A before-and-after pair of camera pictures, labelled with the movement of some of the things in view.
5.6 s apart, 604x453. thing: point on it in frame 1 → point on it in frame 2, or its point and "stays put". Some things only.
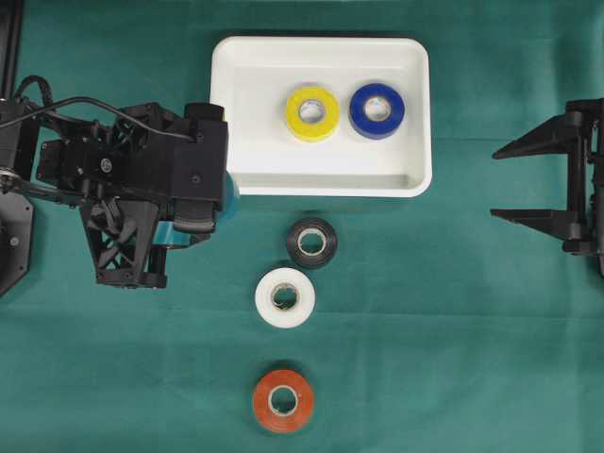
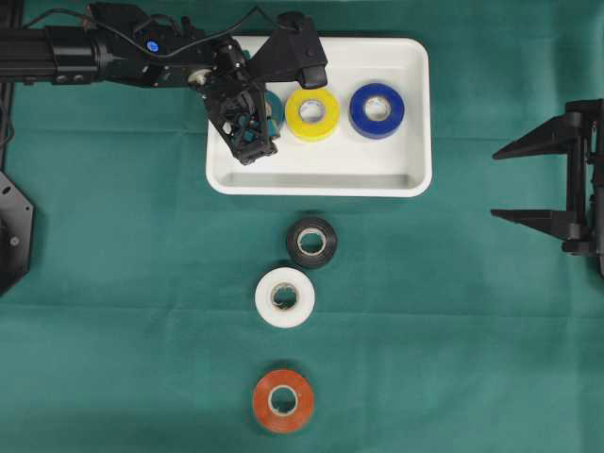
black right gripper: x=578 y=229 stays put
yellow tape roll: x=318 y=130 stays put
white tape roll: x=289 y=317 stays put
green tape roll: x=227 y=211 → x=274 y=100
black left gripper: x=147 y=151 → x=176 y=49
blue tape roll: x=377 y=129 stays put
